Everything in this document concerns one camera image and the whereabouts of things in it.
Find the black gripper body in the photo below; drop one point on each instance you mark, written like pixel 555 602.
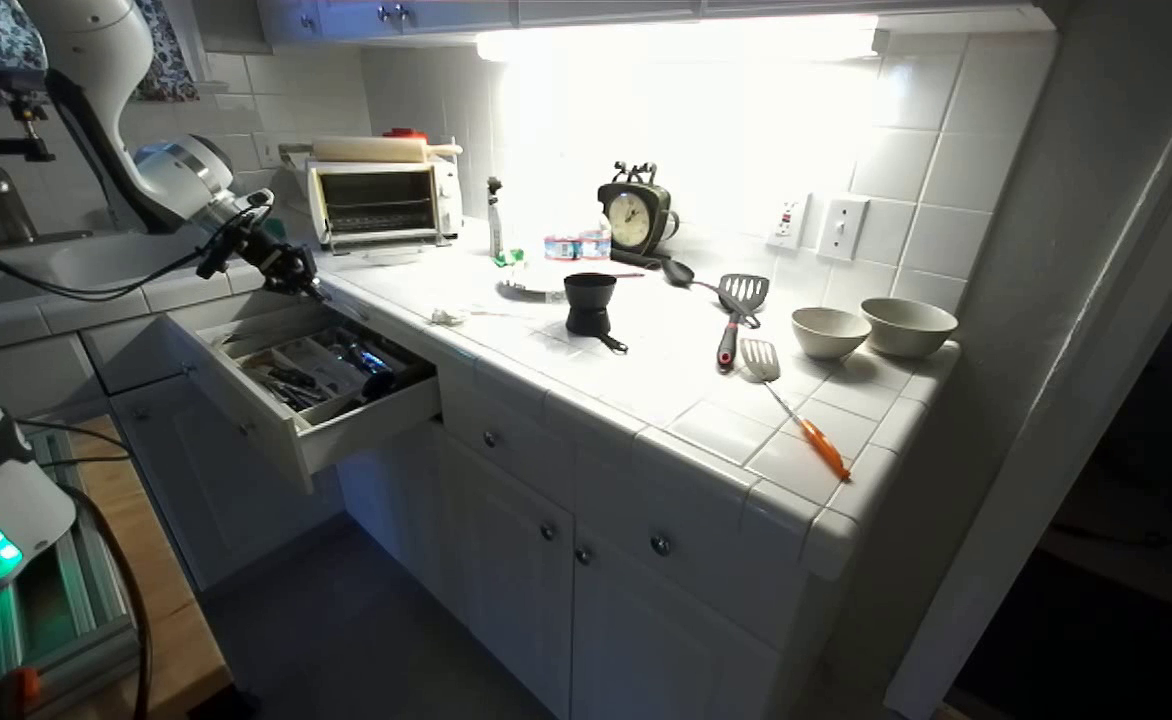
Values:
pixel 273 250

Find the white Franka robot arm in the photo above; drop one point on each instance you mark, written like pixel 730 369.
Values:
pixel 89 43

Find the white kitchen drawer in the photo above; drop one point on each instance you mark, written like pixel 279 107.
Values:
pixel 346 434

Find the white wooden cutlery organizer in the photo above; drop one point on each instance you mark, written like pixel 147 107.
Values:
pixel 309 373

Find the white toaster oven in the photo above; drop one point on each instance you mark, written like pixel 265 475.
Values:
pixel 378 203

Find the slim white bottle dark cap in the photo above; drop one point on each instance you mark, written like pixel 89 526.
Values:
pixel 492 227

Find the green cloth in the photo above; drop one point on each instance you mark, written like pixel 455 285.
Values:
pixel 514 257

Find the round metal cabinet knob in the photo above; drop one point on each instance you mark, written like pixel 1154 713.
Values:
pixel 586 553
pixel 661 543
pixel 492 436
pixel 548 530

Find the clear water bottle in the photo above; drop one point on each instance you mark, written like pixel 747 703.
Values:
pixel 566 250

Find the white corner base cabinet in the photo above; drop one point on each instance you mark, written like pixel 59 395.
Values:
pixel 37 373

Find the small black pot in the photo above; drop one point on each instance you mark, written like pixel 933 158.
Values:
pixel 590 305

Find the wooden base board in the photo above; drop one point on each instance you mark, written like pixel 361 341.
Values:
pixel 178 627

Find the black plastic ladle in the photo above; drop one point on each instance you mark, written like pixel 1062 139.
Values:
pixel 676 275

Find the green lit robot stand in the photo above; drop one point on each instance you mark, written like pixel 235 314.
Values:
pixel 64 612

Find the under cabinet light strip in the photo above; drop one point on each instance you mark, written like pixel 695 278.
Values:
pixel 676 39

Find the white silicone spatula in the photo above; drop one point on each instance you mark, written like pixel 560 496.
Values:
pixel 758 357

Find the white ceramic bowl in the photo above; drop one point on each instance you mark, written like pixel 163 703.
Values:
pixel 908 324
pixel 831 331

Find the dark wall cabinet knob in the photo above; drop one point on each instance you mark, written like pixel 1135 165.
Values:
pixel 305 21
pixel 399 15

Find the white wall cabinets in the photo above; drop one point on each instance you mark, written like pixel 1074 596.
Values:
pixel 608 9

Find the white wall outlet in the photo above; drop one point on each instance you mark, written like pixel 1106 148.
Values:
pixel 788 227

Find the white wall switch plate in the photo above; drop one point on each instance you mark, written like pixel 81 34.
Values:
pixel 844 230

